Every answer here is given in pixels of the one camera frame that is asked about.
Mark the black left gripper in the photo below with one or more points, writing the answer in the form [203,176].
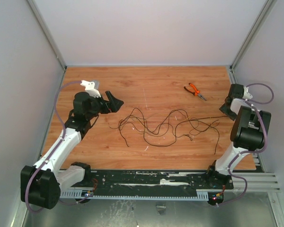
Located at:
[114,104]

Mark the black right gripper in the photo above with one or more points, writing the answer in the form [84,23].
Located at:
[228,107]

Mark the black zip tie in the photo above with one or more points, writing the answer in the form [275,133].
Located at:
[205,118]

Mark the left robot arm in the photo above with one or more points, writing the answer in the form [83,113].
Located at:
[42,183]

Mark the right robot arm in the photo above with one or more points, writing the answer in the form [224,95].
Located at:
[248,135]

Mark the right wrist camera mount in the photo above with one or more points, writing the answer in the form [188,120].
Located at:
[246,94]

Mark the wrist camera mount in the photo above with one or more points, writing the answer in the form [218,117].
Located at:
[246,94]
[91,87]

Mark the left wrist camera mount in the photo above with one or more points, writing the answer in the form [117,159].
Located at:
[91,87]

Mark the orange handled pliers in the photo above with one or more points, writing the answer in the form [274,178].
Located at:
[194,91]

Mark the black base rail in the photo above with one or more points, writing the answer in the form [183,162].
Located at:
[147,182]

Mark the grey slotted cable duct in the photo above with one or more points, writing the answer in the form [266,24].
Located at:
[82,195]

